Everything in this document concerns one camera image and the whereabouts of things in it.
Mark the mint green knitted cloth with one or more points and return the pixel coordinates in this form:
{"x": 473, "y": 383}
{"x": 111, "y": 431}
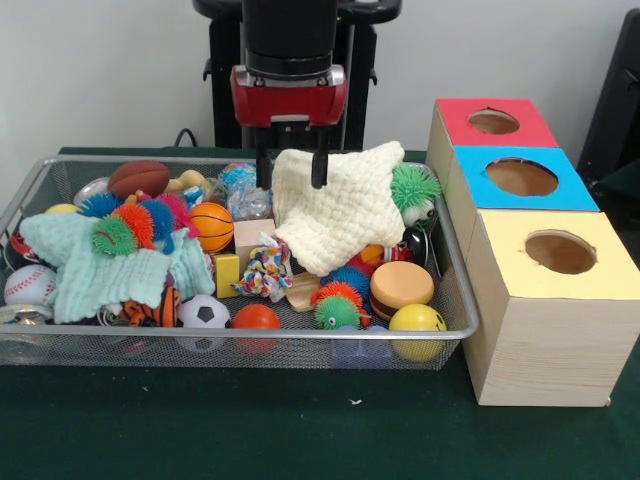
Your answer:
{"x": 90, "y": 270}

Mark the wooden box with three holes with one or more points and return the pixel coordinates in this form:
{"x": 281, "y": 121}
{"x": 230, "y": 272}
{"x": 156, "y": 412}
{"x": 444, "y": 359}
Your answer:
{"x": 545, "y": 340}

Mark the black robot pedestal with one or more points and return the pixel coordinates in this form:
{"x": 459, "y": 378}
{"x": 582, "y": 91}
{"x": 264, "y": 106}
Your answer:
{"x": 225, "y": 75}

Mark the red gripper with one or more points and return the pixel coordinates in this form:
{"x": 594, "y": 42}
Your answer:
{"x": 290, "y": 102}

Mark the green spiky ball toy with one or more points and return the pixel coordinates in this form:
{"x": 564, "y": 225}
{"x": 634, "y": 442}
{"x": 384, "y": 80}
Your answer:
{"x": 415, "y": 187}

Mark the plain orange ball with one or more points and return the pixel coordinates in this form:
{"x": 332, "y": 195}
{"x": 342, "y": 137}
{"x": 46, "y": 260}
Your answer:
{"x": 256, "y": 317}

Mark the small soccer ball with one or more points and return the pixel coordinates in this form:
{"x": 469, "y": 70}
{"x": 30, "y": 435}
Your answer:
{"x": 203, "y": 312}

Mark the long multicoloured spiky caterpillar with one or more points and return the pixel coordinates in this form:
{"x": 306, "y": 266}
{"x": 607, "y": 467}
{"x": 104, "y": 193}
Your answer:
{"x": 130, "y": 222}

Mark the small orange basketball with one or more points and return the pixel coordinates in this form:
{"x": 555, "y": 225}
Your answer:
{"x": 212, "y": 227}

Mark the cream knitted cloth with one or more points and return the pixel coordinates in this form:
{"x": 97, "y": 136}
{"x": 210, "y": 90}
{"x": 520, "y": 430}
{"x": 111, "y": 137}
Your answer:
{"x": 340, "y": 210}

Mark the multicoloured patterned cloth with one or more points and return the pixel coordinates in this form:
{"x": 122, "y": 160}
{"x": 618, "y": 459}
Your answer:
{"x": 262, "y": 272}

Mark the green-headed spiky caterpillar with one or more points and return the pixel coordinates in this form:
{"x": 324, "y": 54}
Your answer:
{"x": 334, "y": 305}

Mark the yellow smiley ball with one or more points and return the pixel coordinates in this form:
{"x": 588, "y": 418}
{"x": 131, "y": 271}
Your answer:
{"x": 415, "y": 317}

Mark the clear mesh bin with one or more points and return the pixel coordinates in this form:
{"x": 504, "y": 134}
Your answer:
{"x": 300, "y": 350}

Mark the toy burger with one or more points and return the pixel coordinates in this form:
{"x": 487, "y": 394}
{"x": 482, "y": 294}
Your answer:
{"x": 401, "y": 287}

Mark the black panel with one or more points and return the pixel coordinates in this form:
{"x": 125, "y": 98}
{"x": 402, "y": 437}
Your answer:
{"x": 615, "y": 100}

